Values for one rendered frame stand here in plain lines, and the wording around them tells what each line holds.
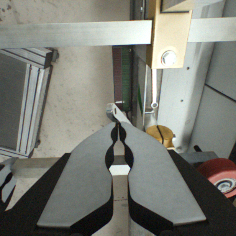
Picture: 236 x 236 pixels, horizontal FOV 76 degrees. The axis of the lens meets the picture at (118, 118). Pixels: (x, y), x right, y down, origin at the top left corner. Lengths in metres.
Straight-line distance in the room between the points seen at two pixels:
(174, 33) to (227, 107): 0.28
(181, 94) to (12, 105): 0.98
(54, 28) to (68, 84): 0.93
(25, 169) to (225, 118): 0.49
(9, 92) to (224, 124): 1.07
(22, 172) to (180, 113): 0.48
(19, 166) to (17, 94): 0.76
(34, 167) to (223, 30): 0.41
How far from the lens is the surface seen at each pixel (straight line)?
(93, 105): 1.20
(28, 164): 0.38
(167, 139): 0.28
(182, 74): 0.52
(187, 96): 0.55
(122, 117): 0.15
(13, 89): 1.10
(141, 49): 0.39
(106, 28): 0.25
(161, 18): 0.25
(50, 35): 0.26
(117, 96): 0.41
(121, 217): 2.36
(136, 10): 0.39
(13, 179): 0.41
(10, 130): 1.27
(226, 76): 0.48
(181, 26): 0.25
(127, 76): 0.39
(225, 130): 0.48
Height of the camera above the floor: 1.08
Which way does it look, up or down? 61 degrees down
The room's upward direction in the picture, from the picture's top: 178 degrees clockwise
